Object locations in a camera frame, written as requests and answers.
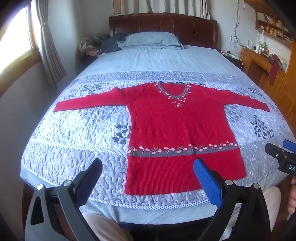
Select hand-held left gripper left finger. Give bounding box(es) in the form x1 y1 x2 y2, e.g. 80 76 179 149
25 158 103 241

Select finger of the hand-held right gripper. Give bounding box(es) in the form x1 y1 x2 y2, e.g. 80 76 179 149
283 139 296 154
265 143 287 160

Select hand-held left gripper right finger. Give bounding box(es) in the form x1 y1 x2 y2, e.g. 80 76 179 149
193 158 271 241

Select red knitted sweater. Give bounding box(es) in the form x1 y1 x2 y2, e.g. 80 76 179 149
53 81 270 195

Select person's right hand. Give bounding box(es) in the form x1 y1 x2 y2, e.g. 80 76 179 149
289 177 296 215

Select grey leaf-print quilted bedspread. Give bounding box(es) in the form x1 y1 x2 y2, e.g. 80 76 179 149
20 70 296 210

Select person's left leg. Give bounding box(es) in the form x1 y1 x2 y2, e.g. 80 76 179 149
82 212 134 241

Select dark red hanging cloth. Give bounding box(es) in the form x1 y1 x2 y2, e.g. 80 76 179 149
268 54 281 85

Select wooden desk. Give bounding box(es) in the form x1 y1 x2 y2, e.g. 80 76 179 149
239 46 296 130

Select dark nightstand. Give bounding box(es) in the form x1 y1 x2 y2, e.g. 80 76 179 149
220 50 242 70

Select light blue bed sheet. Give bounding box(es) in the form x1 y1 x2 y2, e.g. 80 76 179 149
81 44 245 226

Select dark blue cloth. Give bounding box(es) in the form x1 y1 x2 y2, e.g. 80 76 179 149
102 32 126 54

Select grey window curtain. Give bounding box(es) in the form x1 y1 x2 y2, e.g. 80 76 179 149
37 0 67 84

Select light blue pillow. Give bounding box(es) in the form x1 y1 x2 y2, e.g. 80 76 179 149
117 32 184 50

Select window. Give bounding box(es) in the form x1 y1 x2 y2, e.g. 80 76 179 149
0 5 41 77

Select dark wooden bed headboard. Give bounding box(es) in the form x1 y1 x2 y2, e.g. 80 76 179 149
109 13 219 49

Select white striped curtain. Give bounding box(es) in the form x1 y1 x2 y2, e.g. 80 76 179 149
136 0 211 20

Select white cables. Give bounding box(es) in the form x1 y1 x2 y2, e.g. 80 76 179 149
230 0 243 57

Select wooden wall shelf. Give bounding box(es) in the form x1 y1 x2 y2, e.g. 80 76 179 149
245 0 293 49

